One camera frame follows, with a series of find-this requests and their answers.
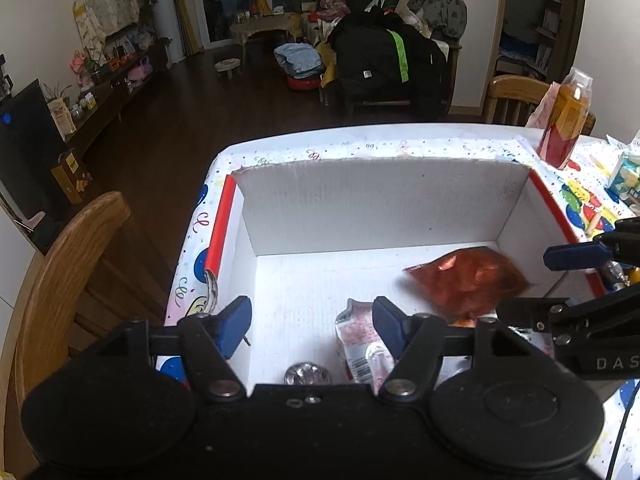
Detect pink drink pouch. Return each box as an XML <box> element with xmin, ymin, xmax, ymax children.
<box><xmin>335</xmin><ymin>298</ymin><xmax>395</xmax><ymax>393</ymax></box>

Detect copper red foil bag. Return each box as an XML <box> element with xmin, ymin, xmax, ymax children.
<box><xmin>404</xmin><ymin>246</ymin><xmax>529</xmax><ymax>321</ymax></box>

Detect silver foil candy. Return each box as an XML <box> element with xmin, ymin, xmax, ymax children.
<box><xmin>283</xmin><ymin>362</ymin><xmax>333</xmax><ymax>386</ymax></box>

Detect balloon pattern tablecloth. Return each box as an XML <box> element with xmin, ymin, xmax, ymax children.
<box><xmin>166</xmin><ymin>124</ymin><xmax>639</xmax><ymax>479</ymax></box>

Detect soft tissue pack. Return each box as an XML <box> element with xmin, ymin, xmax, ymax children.
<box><xmin>605</xmin><ymin>133</ymin><xmax>640</xmax><ymax>214</ymax></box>

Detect red white cardboard box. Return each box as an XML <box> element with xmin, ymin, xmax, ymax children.
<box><xmin>215</xmin><ymin>157</ymin><xmax>603</xmax><ymax>387</ymax></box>

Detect wooden chair near box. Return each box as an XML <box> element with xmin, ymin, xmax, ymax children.
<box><xmin>2</xmin><ymin>191</ymin><xmax>172</xmax><ymax>478</ymax></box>

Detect orange drink bottle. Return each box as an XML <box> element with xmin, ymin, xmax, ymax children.
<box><xmin>537</xmin><ymin>67</ymin><xmax>593</xmax><ymax>169</ymax></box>

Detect wooden chair with pink cloth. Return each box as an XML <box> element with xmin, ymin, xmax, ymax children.
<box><xmin>482</xmin><ymin>74</ymin><xmax>598</xmax><ymax>137</ymax></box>

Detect black jacket on chair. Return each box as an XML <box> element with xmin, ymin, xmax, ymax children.
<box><xmin>328</xmin><ymin>11</ymin><xmax>447</xmax><ymax>117</ymax></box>

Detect dark tv cabinet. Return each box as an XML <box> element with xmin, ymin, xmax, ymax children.
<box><xmin>0</xmin><ymin>34</ymin><xmax>172</xmax><ymax>241</ymax></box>

